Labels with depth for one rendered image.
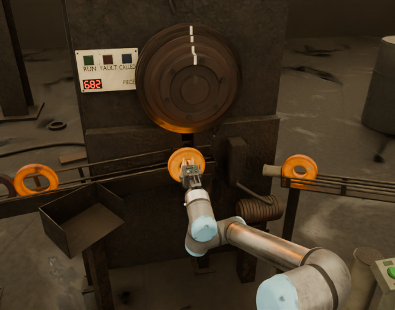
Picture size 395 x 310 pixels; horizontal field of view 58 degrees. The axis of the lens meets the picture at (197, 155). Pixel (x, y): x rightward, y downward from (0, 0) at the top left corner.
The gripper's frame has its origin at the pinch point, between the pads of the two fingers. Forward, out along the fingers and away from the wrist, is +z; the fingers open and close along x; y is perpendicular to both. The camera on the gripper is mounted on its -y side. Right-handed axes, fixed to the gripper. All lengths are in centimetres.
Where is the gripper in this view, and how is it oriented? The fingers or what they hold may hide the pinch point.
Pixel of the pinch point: (186, 161)
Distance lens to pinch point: 147.9
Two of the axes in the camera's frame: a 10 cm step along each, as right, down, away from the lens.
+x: -9.8, 1.0, -1.7
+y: 0.5, -7.1, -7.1
